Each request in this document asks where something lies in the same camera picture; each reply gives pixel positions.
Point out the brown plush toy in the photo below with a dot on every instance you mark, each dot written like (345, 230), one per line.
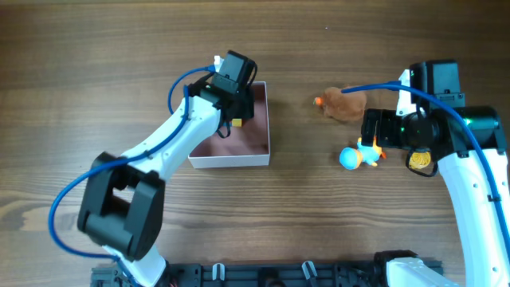
(344, 107)

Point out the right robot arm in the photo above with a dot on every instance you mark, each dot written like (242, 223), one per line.
(468, 148)

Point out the blue orange toy figure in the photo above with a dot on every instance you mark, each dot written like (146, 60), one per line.
(351, 158)

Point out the pink white open box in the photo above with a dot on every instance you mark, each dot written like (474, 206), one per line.
(247, 146)

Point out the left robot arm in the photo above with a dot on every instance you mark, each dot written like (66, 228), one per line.
(122, 207)

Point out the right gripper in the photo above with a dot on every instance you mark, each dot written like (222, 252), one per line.
(370, 128)

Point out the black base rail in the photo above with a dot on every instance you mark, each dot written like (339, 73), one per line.
(340, 274)

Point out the colourful two-by-two puzzle cube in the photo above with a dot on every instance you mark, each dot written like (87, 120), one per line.
(237, 123)

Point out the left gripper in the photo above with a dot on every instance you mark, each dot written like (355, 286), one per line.
(245, 109)

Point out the yellow round token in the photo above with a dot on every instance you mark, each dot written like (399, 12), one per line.
(419, 160)

